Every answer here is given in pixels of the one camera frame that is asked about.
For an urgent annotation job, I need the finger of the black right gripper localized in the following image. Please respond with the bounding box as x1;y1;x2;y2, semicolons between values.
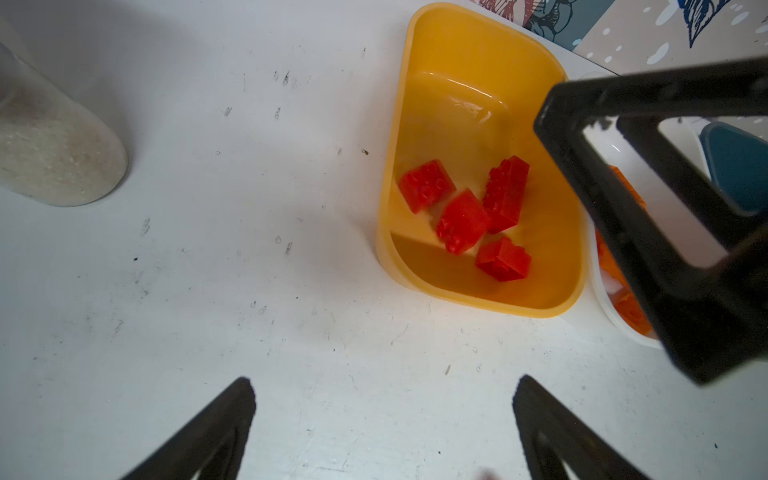
533;58;767;384

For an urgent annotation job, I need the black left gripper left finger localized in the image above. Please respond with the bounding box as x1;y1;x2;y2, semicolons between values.
125;377;257;479

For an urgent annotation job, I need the orange lego brick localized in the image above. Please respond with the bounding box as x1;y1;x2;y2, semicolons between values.
593;164;655;337

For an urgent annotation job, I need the white plastic container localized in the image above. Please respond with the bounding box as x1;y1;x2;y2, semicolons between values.
583;117;726;349

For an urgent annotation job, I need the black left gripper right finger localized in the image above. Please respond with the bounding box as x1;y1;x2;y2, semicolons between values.
512;375;646;479

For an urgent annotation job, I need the black lidded shaker jar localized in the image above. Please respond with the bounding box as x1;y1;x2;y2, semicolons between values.
1;21;129;207

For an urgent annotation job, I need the teal plastic container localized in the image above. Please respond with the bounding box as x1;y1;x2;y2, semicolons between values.
699;122;768;213

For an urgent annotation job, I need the yellow plastic container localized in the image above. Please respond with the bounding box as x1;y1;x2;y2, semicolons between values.
375;3;589;318

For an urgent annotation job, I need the red lego brick pile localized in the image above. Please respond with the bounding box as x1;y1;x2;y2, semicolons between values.
436;189;491;255

